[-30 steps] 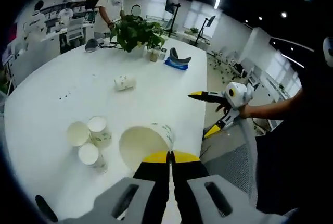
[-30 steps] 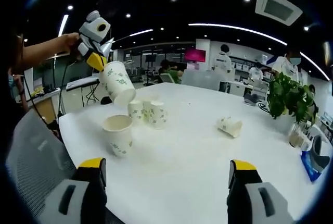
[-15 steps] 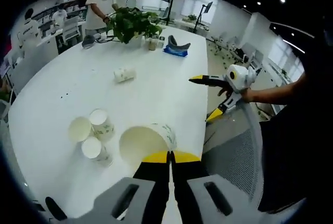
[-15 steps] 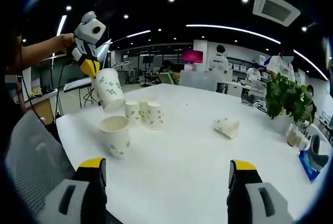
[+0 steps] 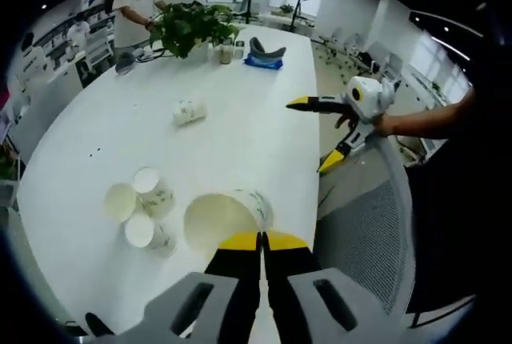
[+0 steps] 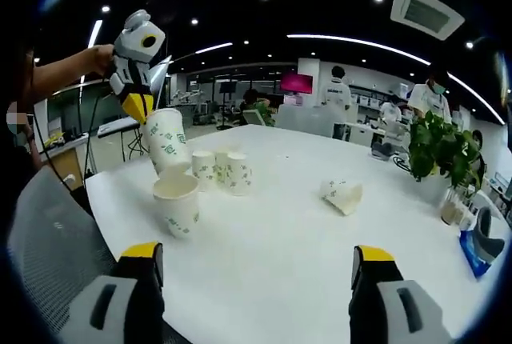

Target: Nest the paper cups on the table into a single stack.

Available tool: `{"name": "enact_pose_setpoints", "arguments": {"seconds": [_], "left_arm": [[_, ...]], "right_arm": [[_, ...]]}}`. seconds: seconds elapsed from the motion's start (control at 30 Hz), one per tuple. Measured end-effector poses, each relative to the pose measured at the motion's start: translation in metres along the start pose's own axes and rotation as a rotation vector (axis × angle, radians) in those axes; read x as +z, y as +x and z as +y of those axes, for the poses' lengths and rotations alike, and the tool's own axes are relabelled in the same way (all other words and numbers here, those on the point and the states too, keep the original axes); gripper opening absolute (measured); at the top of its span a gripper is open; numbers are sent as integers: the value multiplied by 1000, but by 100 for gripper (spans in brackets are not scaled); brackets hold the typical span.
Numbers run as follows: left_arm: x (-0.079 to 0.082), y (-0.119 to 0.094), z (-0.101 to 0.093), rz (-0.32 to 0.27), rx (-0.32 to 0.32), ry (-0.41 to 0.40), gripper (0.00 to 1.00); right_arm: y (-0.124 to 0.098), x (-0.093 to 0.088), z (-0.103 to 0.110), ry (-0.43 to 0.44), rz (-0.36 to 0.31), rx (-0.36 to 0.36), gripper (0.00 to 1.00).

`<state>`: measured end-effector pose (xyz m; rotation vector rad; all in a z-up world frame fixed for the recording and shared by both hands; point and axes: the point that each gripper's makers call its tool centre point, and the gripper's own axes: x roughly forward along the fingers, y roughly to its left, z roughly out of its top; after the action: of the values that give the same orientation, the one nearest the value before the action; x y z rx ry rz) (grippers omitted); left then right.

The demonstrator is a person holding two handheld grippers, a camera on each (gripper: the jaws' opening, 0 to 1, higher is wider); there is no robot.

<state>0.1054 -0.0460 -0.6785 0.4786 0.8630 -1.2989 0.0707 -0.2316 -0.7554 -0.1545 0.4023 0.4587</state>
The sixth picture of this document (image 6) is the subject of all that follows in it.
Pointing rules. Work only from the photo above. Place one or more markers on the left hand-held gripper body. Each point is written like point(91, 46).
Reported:
point(136, 44)

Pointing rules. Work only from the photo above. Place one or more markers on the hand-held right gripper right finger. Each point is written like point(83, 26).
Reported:
point(400, 312)

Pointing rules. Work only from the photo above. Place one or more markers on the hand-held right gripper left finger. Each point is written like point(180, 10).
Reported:
point(120, 304)

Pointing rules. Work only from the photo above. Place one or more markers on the white paper cup green print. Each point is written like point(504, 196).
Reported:
point(240, 178)
point(340, 196)
point(222, 168)
point(180, 212)
point(203, 172)
point(168, 144)

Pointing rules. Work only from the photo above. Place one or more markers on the person's left hand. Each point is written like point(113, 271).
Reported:
point(102, 58)

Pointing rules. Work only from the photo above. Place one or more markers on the silver laptop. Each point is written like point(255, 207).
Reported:
point(162, 80)

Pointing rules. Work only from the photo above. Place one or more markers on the straight ceiling light strip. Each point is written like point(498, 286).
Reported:
point(214, 48)
point(96, 34)

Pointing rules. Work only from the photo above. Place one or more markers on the black tripod stand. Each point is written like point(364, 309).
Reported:
point(226, 88)

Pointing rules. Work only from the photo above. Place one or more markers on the grey mesh office chair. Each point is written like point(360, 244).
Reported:
point(52, 240)

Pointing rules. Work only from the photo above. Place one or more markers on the grey curved object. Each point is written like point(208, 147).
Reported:
point(486, 236)

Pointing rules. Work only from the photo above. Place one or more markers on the person's black shirt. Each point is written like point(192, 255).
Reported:
point(16, 172)

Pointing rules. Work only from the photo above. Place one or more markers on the white table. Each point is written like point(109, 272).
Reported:
point(280, 240)

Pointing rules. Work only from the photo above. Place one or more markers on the pink screen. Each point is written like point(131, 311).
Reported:
point(296, 82)

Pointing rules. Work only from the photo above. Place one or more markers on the grey round device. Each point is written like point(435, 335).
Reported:
point(382, 150)

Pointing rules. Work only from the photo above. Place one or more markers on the green potted plant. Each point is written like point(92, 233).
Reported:
point(436, 148)

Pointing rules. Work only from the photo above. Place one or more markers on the shelf of white storage boxes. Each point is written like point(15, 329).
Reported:
point(366, 100)

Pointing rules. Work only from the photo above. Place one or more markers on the curved ceiling light strip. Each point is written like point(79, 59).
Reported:
point(360, 42)

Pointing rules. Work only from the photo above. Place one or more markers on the ceiling air vent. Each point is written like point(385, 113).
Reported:
point(426, 12)

